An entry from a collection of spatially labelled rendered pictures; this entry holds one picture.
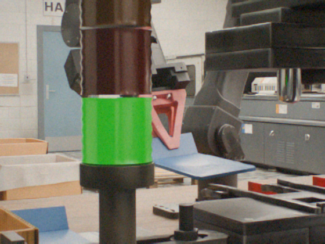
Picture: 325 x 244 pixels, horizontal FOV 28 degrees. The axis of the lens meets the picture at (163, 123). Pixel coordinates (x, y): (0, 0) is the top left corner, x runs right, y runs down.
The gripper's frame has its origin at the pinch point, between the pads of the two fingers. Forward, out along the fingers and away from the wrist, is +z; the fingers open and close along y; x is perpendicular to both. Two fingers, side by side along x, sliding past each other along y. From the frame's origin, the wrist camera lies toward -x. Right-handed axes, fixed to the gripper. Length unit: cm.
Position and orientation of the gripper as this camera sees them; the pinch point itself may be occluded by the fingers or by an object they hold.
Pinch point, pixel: (171, 144)
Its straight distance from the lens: 85.9
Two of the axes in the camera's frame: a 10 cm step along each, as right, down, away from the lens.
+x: 9.0, -1.3, 4.2
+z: 2.9, 8.9, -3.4
